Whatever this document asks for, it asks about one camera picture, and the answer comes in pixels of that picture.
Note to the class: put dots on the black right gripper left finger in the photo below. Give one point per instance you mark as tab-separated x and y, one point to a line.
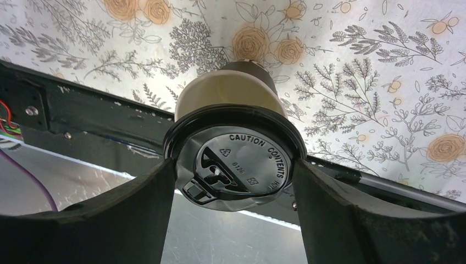
127	224

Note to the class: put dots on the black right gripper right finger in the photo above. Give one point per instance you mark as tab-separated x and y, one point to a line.
341	224

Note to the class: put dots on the black plastic cup lid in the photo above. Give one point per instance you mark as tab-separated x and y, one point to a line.
233	157

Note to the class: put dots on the black paper coffee cup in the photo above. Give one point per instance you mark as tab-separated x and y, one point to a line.
242	82

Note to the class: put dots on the floral patterned table mat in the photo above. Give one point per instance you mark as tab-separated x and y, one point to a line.
374	85

